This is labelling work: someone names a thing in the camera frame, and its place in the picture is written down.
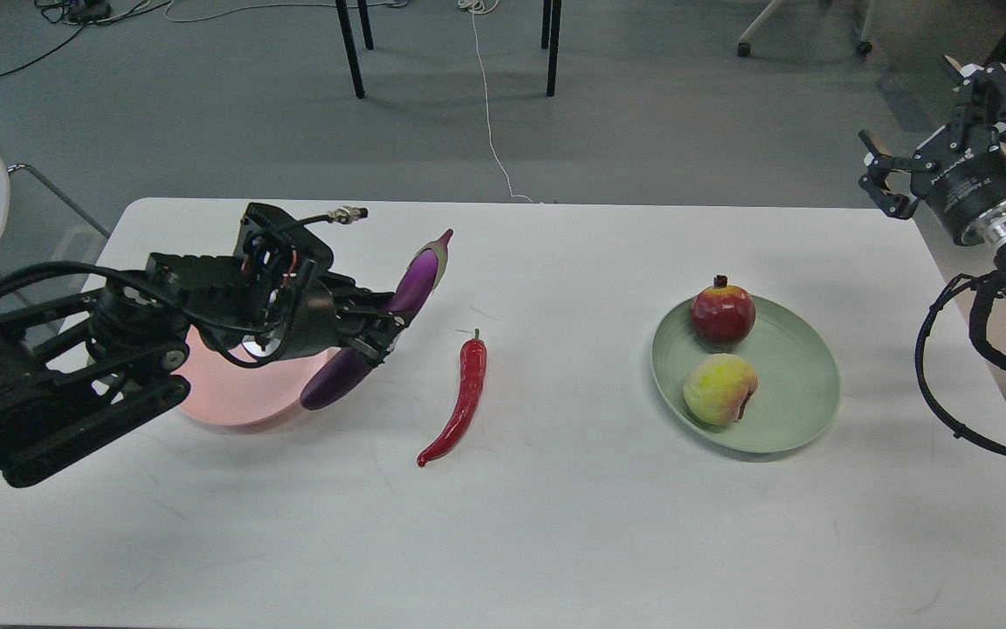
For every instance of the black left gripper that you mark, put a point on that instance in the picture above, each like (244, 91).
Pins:
(275, 296)

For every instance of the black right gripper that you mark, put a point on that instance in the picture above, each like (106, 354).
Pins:
(979, 188)

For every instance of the purple eggplant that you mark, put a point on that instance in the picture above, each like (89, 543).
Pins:
(347, 368)

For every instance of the red chili pepper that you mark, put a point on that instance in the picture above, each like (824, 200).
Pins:
(472, 369)

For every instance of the red pomegranate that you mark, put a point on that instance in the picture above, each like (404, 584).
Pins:
(722, 314)

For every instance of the yellow green peach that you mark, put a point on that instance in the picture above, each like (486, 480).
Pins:
(717, 391)

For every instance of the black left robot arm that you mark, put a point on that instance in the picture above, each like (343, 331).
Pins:
(88, 353)

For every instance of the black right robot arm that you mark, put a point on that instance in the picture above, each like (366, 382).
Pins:
(898, 186)

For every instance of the pink plate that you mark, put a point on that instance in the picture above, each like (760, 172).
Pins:
(225, 395)

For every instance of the white office chair base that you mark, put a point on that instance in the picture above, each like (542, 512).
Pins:
(801, 22)

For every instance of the black table leg left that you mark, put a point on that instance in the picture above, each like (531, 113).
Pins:
(348, 40)

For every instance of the black table leg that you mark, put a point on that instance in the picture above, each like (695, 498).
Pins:
(348, 40)
(551, 25)

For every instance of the green plate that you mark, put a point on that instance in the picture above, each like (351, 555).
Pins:
(799, 385)

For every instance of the black table leg right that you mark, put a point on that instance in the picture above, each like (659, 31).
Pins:
(551, 25)

